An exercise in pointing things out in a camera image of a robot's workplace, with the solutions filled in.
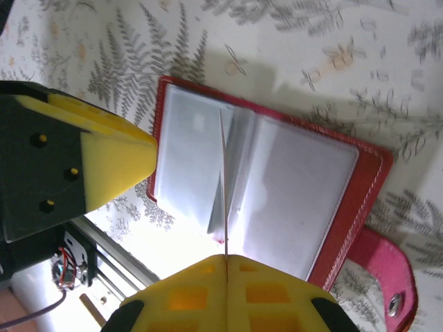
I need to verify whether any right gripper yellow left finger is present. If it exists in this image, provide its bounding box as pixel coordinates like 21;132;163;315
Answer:
100;255;228;332

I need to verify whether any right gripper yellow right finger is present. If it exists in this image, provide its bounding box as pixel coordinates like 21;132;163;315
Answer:
227;255;361;332

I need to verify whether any white VIP card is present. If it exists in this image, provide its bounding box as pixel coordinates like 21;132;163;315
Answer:
217;109;230;259

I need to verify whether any red leather card holder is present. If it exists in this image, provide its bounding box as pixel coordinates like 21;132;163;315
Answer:
145;75;420;332

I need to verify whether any floral patterned table mat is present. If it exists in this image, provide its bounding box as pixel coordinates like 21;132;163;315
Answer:
0;0;443;332

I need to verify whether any long aluminium base rail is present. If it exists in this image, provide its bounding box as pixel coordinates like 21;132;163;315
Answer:
67;216;162;307

